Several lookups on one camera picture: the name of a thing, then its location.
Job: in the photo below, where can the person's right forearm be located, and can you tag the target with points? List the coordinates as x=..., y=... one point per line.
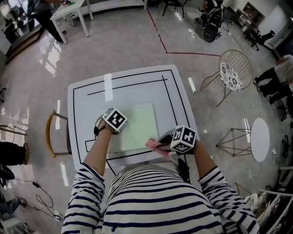
x=203, y=158

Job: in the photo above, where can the wooden chair with black seat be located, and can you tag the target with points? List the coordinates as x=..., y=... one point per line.
x=51, y=134

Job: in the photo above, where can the pink cloth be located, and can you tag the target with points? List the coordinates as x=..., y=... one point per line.
x=155, y=147

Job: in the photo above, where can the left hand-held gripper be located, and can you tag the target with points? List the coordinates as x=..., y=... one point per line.
x=114, y=120

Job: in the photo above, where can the person's striped shirt torso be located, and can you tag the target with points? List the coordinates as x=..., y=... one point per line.
x=155, y=201

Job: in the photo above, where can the black wheeled robot base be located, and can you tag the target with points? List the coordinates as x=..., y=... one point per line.
x=211, y=21

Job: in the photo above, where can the white long desk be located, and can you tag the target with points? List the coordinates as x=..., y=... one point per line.
x=71, y=12

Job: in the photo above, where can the red floor tape line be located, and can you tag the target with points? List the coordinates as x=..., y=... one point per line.
x=169, y=43

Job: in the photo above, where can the small round white side table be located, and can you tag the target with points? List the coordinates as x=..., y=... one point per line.
x=260, y=139

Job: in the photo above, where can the pale green object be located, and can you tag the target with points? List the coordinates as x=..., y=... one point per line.
x=137, y=128

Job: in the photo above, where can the black office chair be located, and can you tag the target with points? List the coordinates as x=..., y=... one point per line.
x=261, y=37

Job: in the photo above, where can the person's left forearm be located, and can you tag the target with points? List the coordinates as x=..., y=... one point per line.
x=97, y=153

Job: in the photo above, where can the patterned round seat cushion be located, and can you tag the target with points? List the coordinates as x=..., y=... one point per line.
x=230, y=77

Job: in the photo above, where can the white metal rack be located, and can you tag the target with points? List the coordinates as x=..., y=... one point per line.
x=278, y=201

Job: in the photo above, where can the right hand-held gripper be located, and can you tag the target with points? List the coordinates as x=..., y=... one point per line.
x=183, y=139

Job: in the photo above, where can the white power strip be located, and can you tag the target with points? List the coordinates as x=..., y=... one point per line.
x=57, y=216

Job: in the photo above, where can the white square table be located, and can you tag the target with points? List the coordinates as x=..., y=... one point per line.
x=137, y=91

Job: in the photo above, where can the wooden shelf cabinet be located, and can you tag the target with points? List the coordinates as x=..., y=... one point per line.
x=248, y=17

